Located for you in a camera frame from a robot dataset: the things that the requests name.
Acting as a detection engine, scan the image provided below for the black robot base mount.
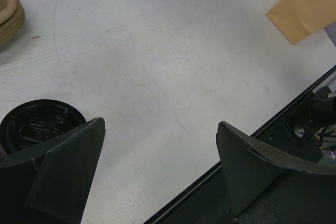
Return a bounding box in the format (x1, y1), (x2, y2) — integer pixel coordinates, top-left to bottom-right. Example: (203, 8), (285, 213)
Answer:
(148, 68), (335, 223)

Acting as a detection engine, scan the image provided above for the brown paper takeout bag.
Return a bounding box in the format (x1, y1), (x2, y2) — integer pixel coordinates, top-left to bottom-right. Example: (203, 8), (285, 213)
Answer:
(266, 0), (335, 45)

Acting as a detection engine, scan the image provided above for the stack of black cup lids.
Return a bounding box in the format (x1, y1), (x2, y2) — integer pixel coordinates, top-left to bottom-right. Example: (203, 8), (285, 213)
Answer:
(1, 99), (87, 157)

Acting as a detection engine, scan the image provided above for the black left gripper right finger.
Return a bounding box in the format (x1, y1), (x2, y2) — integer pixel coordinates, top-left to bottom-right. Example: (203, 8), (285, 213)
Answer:
(216, 122), (335, 223)

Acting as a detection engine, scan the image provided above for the brown pulp cup carrier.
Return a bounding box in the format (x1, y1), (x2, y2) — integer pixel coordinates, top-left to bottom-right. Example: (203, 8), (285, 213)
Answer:
(0, 0), (25, 46)

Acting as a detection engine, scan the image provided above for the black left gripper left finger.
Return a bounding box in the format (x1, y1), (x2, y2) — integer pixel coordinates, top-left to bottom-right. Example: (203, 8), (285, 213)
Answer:
(1, 118), (106, 223)

